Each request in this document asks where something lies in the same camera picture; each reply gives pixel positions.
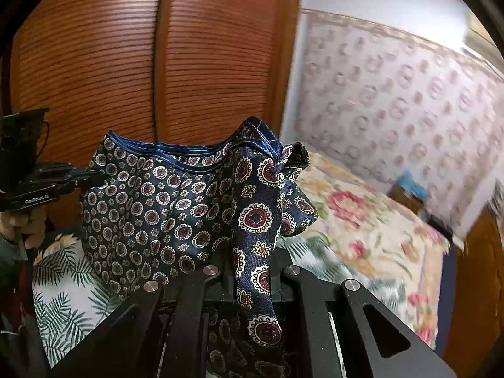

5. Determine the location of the navy circle-print satin pajama top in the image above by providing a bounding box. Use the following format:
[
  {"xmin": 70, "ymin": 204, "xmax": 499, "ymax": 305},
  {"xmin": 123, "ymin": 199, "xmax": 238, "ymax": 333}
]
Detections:
[{"xmin": 81, "ymin": 116, "xmax": 319, "ymax": 378}]

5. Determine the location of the circle-print sheer curtain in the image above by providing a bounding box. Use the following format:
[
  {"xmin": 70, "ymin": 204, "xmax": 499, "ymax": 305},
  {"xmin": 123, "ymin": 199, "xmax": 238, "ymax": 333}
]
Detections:
[{"xmin": 279, "ymin": 8, "xmax": 504, "ymax": 241}]

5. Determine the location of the box with blue cloth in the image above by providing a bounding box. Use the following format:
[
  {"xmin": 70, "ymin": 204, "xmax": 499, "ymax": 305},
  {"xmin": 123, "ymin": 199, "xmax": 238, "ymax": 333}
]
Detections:
[{"xmin": 390, "ymin": 170, "xmax": 429, "ymax": 213}]

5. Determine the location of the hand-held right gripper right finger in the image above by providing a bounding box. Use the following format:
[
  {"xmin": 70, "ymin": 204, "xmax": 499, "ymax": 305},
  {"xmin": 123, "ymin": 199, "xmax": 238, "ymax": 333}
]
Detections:
[{"xmin": 272, "ymin": 246, "xmax": 457, "ymax": 378}]

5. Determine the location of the wooden sideboard cabinet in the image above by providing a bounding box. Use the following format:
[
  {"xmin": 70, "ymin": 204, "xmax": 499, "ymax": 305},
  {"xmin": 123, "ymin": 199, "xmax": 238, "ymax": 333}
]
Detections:
[{"xmin": 443, "ymin": 205, "xmax": 504, "ymax": 363}]

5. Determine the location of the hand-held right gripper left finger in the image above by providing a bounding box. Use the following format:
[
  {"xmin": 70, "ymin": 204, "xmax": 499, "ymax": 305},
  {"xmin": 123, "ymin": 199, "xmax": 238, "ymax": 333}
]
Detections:
[{"xmin": 49, "ymin": 250, "xmax": 237, "ymax": 378}]

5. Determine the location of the person's left hand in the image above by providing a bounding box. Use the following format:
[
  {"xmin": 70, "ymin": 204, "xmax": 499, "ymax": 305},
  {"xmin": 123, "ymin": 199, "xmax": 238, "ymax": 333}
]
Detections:
[{"xmin": 0, "ymin": 207, "xmax": 47, "ymax": 250}]

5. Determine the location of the floral bed sheet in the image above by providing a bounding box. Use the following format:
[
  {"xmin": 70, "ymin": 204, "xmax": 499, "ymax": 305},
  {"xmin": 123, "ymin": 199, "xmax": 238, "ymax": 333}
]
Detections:
[{"xmin": 435, "ymin": 240, "xmax": 457, "ymax": 351}]

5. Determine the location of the floral quilt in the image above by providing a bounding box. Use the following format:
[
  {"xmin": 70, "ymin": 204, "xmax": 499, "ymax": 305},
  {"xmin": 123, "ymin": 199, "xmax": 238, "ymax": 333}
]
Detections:
[{"xmin": 283, "ymin": 152, "xmax": 451, "ymax": 351}]

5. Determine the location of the wooden louvered wardrobe door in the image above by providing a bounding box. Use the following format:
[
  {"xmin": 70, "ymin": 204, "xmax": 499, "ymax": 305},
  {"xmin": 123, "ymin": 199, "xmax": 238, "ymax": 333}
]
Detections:
[
  {"xmin": 10, "ymin": 0, "xmax": 168, "ymax": 229},
  {"xmin": 157, "ymin": 0, "xmax": 302, "ymax": 150}
]

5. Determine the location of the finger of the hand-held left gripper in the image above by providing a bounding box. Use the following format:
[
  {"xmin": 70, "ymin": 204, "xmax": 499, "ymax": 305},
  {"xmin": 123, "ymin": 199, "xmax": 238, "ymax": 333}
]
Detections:
[{"xmin": 37, "ymin": 163, "xmax": 104, "ymax": 190}]

